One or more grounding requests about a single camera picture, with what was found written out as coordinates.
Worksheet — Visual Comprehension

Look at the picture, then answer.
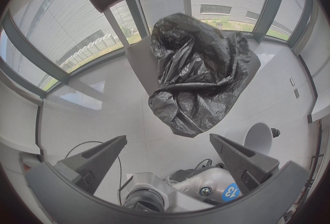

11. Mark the window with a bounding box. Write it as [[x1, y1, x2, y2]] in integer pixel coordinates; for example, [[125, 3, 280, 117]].
[[0, 0, 319, 98]]

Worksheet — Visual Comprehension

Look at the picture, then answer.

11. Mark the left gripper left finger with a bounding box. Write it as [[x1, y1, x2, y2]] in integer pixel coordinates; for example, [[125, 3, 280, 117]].
[[55, 135, 128, 194]]

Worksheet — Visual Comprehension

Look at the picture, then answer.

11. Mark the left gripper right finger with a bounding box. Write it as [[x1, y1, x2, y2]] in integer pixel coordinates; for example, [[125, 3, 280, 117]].
[[209, 133, 280, 196]]

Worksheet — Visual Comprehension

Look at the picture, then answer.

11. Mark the white trash bin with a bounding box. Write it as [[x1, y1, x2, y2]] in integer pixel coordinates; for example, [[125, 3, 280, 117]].
[[244, 122, 273, 163]]

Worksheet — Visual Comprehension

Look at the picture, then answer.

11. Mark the black cable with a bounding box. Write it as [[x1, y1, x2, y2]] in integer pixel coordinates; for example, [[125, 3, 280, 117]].
[[64, 141, 123, 204]]

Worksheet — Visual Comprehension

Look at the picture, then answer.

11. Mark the black plastic bag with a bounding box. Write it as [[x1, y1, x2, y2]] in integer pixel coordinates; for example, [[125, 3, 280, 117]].
[[148, 14, 252, 138]]

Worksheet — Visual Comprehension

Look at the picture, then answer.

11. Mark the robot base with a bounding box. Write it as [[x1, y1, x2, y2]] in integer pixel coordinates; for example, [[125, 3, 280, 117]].
[[119, 159, 244, 214]]

